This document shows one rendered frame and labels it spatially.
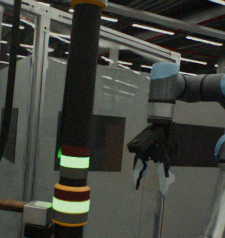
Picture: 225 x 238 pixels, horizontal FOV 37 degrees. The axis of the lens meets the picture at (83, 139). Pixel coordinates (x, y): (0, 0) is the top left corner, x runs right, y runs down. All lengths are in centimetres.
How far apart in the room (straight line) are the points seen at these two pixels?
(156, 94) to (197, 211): 402
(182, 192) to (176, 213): 29
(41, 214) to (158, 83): 61
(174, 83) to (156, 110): 9
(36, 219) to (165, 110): 60
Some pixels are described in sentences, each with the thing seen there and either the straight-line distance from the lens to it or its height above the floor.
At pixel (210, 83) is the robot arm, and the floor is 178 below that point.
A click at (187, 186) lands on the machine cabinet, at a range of 469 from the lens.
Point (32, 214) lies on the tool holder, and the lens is 42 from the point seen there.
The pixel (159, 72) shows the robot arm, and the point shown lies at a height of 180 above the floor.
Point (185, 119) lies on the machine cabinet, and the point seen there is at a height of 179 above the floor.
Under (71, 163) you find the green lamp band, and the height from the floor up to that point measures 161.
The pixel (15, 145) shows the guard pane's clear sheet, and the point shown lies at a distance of 120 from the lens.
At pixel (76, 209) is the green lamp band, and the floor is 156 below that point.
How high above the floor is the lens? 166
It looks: 3 degrees down
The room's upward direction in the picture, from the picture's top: 5 degrees clockwise
